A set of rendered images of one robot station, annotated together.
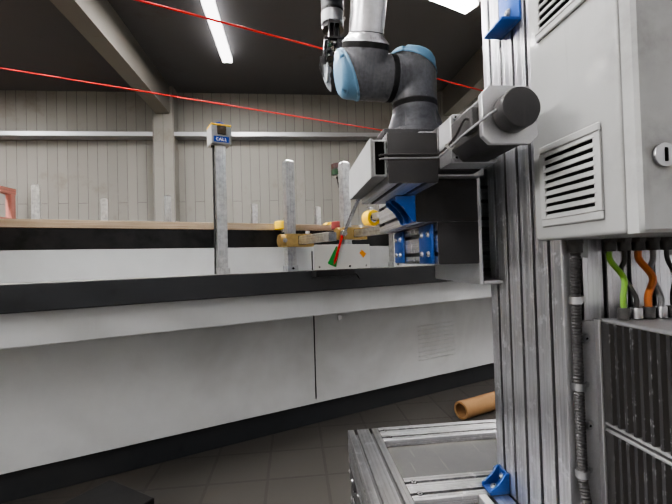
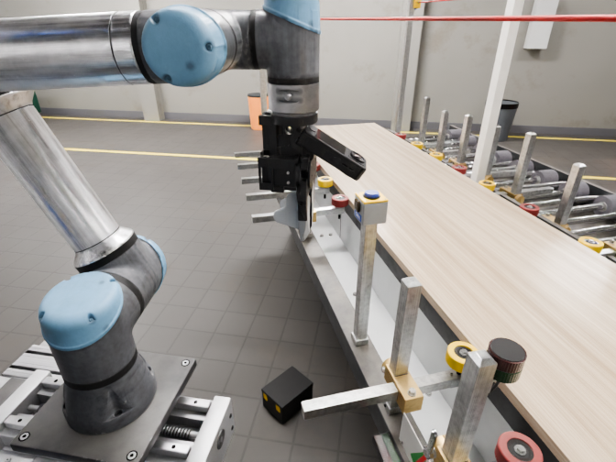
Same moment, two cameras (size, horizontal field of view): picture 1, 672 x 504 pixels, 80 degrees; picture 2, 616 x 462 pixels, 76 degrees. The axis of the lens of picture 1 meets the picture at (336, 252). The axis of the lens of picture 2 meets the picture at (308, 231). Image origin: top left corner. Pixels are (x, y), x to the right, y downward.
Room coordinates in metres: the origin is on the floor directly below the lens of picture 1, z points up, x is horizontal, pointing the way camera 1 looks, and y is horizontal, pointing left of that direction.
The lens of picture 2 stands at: (1.51, -0.59, 1.64)
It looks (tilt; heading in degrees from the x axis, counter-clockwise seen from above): 28 degrees down; 106
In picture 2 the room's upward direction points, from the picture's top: straight up
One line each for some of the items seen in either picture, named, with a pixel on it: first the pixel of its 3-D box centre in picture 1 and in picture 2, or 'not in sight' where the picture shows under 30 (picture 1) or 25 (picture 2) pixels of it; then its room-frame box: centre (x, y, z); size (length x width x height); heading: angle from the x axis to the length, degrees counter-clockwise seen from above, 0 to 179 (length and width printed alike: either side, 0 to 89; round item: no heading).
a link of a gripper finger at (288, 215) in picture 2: not in sight; (291, 217); (1.32, -0.03, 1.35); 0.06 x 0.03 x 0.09; 6
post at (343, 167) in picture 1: (345, 219); (457, 444); (1.66, -0.04, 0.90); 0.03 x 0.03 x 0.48; 30
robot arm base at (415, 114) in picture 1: (415, 123); (105, 377); (1.04, -0.22, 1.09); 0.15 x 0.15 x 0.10
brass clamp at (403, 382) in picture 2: (295, 240); (401, 383); (1.55, 0.16, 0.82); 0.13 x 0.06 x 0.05; 120
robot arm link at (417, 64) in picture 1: (411, 78); (91, 323); (1.04, -0.21, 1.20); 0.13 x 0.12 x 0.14; 103
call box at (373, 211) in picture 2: (218, 137); (370, 208); (1.41, 0.40, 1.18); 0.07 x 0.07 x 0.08; 30
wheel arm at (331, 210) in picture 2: not in sight; (299, 214); (1.02, 0.99, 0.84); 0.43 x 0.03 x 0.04; 30
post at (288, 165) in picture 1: (289, 222); (400, 357); (1.54, 0.17, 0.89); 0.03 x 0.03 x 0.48; 30
